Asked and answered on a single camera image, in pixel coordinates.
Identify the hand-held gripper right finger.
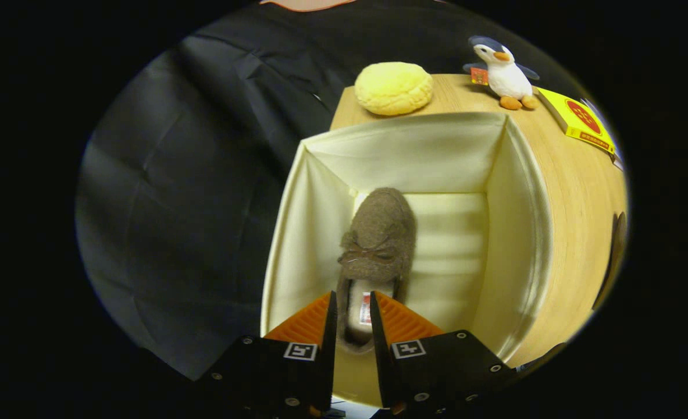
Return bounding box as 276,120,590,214
369,290,520,418

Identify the yellow book with red circle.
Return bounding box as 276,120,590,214
536,87,617,155

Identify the yellow plush bun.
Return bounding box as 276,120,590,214
354,61,435,116

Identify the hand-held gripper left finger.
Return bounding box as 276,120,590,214
194,290,339,419

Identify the cream fabric storage box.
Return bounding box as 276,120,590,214
260,111,554,408

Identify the brown fuzzy shoe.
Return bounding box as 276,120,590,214
592,211,629,311
335,187,418,353

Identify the plush penguin toy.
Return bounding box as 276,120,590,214
462,35,541,111

